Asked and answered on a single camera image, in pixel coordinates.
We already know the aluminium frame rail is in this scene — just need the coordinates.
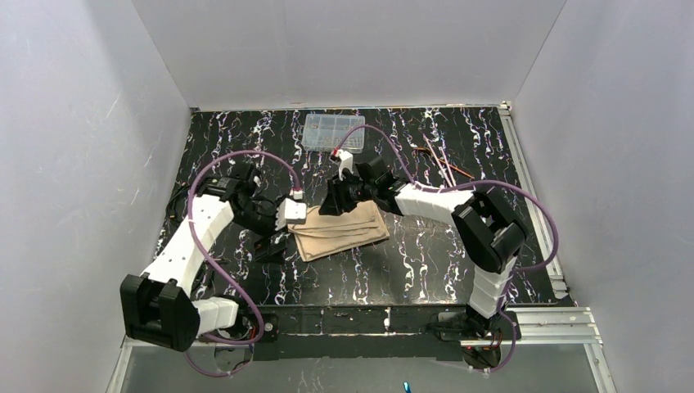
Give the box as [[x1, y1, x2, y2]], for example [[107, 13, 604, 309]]
[[123, 306, 604, 348]]

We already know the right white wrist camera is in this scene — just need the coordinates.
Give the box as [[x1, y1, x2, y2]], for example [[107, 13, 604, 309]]
[[333, 149, 354, 181]]

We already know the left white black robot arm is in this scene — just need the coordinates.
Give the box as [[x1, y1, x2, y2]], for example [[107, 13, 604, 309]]
[[119, 163, 305, 352]]

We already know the black coiled cable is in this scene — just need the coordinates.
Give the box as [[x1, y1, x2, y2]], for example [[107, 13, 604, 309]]
[[165, 185, 191, 221]]

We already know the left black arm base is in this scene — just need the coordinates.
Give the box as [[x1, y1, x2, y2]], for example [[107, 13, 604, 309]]
[[216, 314, 279, 342]]

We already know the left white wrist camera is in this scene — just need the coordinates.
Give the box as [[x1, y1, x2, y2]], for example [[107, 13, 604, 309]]
[[276, 198, 307, 228]]

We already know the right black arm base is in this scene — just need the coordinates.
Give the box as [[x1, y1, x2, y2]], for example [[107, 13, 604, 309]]
[[422, 310, 522, 346]]

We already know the beige cloth napkin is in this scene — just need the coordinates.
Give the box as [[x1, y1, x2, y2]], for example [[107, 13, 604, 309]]
[[288, 201, 390, 262]]

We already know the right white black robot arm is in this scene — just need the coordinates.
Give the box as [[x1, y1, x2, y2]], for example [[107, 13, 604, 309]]
[[318, 150, 529, 319]]

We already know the clear plastic screw box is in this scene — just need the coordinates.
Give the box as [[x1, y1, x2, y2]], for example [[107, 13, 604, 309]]
[[301, 114, 365, 151]]

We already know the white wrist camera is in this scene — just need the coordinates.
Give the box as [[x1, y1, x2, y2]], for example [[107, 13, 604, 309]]
[[333, 149, 354, 181], [276, 198, 307, 228]]

